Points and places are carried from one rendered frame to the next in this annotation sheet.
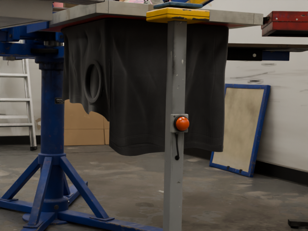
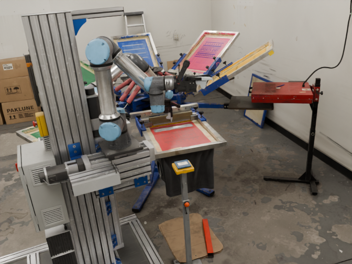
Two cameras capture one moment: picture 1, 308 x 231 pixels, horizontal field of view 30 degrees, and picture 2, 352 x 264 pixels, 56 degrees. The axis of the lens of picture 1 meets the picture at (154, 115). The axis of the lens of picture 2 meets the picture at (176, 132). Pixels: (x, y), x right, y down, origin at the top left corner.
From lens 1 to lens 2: 1.48 m
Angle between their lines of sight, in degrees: 23
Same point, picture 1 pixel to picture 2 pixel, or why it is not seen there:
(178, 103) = (185, 196)
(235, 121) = not seen: hidden behind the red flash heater
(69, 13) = not seen: hidden behind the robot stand
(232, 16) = (212, 146)
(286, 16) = (258, 97)
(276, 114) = not seen: hidden behind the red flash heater
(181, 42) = (184, 177)
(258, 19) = (224, 144)
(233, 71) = (256, 67)
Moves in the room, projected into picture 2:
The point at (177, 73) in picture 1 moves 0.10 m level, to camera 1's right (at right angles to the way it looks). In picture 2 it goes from (184, 187) to (197, 188)
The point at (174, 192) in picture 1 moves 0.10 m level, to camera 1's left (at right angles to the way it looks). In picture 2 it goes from (186, 223) to (173, 222)
